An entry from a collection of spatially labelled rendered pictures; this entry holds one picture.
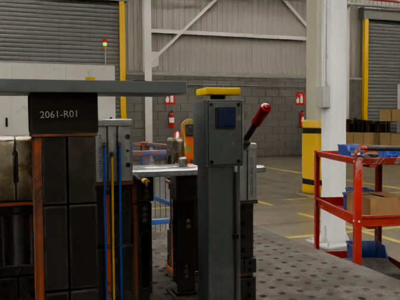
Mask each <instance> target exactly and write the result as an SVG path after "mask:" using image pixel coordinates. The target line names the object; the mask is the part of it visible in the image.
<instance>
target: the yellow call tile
mask: <svg viewBox="0 0 400 300"><path fill-rule="evenodd" d="M196 95H197V96H210V99H226V96H234V95H240V88H239V87H206V88H202V89H197V90H196Z"/></svg>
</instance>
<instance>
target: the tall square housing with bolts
mask: <svg viewBox="0 0 400 300"><path fill-rule="evenodd" d="M95 138H96V202H94V203H95V204H96V207H97V242H98V285H97V288H98V300H134V265H133V244H132V243H131V234H130V185H133V184H134V181H133V149H132V119H125V118H119V119H98V133H97V136H95Z"/></svg>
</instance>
